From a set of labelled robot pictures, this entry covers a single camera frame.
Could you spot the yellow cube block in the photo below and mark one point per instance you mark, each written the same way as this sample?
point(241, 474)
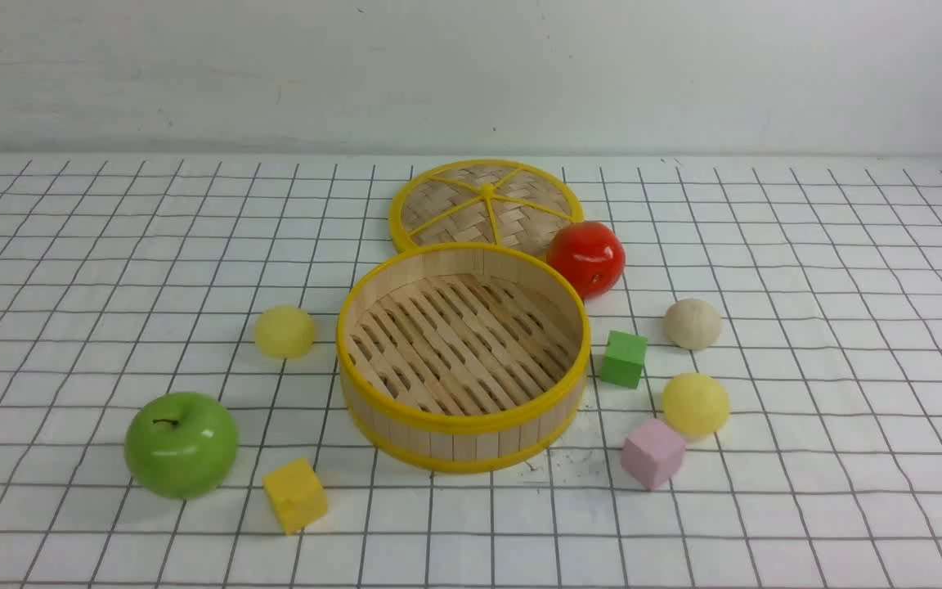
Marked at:
point(296, 496)

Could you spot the red tomato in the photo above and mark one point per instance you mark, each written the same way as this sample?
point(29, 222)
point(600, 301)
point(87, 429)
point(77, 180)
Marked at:
point(588, 255)

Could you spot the green cube block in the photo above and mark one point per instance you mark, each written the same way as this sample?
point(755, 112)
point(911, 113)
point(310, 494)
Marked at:
point(623, 359)

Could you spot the bamboo steamer tray yellow rim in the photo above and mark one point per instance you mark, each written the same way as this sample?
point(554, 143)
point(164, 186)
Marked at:
point(463, 358)

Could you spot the white grid tablecloth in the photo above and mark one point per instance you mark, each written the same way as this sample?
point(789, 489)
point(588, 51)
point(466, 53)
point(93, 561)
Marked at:
point(124, 278)

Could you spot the yellow bun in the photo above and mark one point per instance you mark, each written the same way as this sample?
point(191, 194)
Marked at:
point(284, 331)
point(695, 405)

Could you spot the white beige bun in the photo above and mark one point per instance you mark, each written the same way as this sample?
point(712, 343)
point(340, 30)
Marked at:
point(692, 324)

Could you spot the woven bamboo steamer lid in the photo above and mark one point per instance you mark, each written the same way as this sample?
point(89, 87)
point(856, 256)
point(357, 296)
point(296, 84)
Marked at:
point(497, 202)

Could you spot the pink cube block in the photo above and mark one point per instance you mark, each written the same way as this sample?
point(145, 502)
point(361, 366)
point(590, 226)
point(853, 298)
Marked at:
point(652, 453)

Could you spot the green apple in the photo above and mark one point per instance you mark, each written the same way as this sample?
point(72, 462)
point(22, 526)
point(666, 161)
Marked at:
point(181, 445)

